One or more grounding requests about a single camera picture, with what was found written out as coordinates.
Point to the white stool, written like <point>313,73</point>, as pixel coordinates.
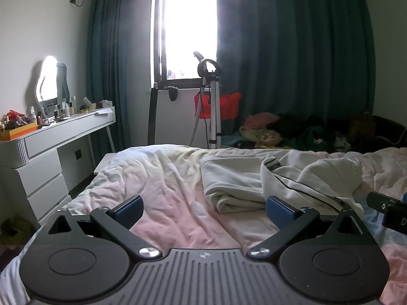
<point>104,162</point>

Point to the orange tray of cosmetics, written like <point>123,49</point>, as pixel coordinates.
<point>15,124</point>

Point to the white dressing table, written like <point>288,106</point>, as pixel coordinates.
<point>31,172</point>

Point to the pastel tie-dye bed duvet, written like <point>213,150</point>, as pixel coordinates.
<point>177,214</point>

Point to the lit vanity mirror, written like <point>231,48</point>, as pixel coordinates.
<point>51,89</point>

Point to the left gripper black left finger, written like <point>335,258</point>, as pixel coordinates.
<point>117,222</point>

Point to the pile of clothes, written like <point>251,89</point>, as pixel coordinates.
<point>361,133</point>

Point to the white zip-up jacket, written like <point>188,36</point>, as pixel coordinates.
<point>243,182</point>

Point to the dark teal right curtain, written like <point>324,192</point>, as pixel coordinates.
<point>309,59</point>

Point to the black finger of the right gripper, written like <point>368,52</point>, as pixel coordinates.
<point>395,211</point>

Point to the dark teal left curtain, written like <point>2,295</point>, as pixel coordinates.
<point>106,63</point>

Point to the red laundry bag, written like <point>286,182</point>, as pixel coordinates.
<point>229,106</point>

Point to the dark teal curtain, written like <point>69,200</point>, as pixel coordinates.
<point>106,63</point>
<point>309,59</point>

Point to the garment steamer stand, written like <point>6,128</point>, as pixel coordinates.
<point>209,72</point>

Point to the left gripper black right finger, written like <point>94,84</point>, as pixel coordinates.
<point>293,224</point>

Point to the window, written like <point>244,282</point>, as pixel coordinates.
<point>182,28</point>

